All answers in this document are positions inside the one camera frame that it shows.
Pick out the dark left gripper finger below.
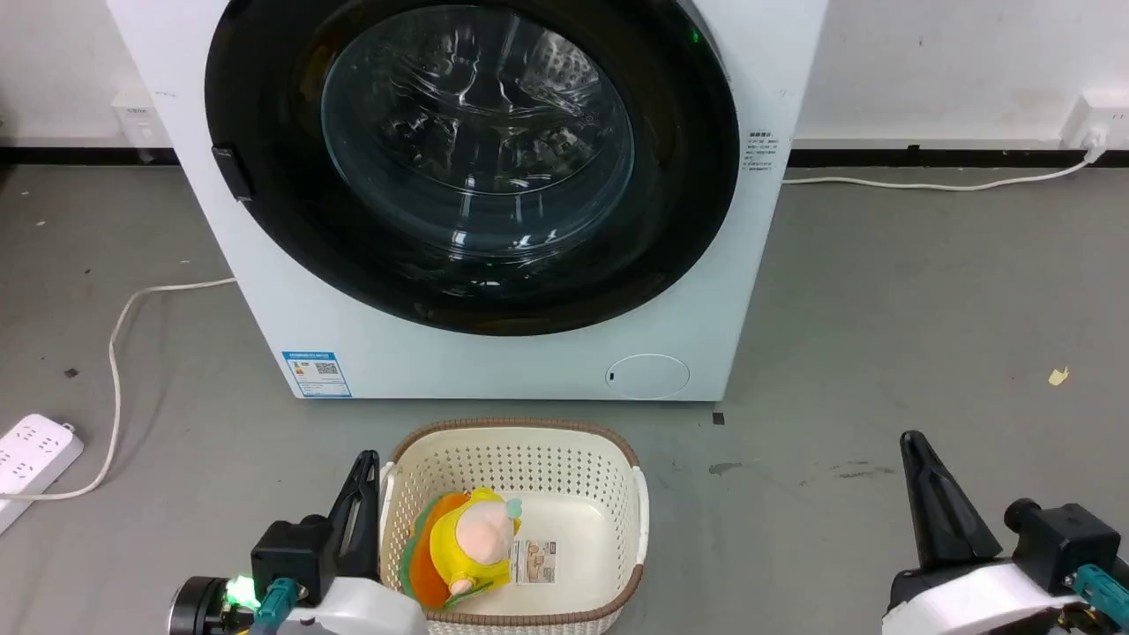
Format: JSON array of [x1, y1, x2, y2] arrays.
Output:
[[344, 451, 382, 583], [326, 452, 364, 579]]

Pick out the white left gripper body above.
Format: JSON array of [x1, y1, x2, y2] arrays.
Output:
[[291, 574, 430, 635]]

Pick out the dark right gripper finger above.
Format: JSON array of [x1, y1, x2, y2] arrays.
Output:
[[899, 430, 1005, 572]]

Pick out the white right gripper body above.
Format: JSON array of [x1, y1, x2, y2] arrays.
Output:
[[882, 561, 1081, 635]]

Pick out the white front-load washing machine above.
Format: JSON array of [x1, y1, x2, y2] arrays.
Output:
[[106, 0, 830, 403]]

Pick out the round black glass washer door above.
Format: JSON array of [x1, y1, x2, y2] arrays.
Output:
[[205, 0, 740, 337]]

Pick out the yellow and orange plush doll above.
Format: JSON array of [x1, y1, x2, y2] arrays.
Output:
[[399, 488, 523, 611]]

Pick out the blue energy label sticker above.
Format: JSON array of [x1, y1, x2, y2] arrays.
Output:
[[282, 351, 352, 399]]

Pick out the printed paper tag card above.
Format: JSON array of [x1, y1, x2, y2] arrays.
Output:
[[512, 539, 558, 585]]

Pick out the white perforated laundry basket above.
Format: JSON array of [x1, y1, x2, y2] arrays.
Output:
[[379, 418, 650, 635]]

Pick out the white power strip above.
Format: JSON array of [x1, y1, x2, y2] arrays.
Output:
[[0, 414, 86, 535]]

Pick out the small printed text sticker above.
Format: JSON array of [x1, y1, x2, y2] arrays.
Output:
[[746, 132, 782, 173]]

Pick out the white power cable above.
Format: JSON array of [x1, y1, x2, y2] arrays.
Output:
[[781, 146, 1108, 192], [0, 277, 237, 504]]

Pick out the white wall socket with plug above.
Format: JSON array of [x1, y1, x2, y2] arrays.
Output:
[[1061, 88, 1129, 152]]

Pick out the white wall socket plate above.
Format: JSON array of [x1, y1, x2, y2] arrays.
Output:
[[112, 92, 170, 165]]

